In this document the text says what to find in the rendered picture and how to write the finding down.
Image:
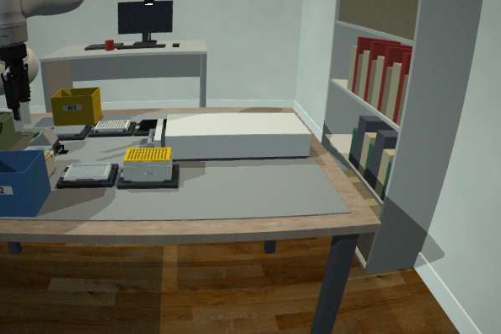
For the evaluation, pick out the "large grey bench mat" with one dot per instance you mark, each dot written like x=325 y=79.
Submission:
x=208 y=189

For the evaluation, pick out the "blue open-top bin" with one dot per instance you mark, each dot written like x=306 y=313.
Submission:
x=24 y=183

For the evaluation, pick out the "yellow open-top bin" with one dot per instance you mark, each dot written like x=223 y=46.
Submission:
x=84 y=109

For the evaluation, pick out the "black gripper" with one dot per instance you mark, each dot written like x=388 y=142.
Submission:
x=13 y=57

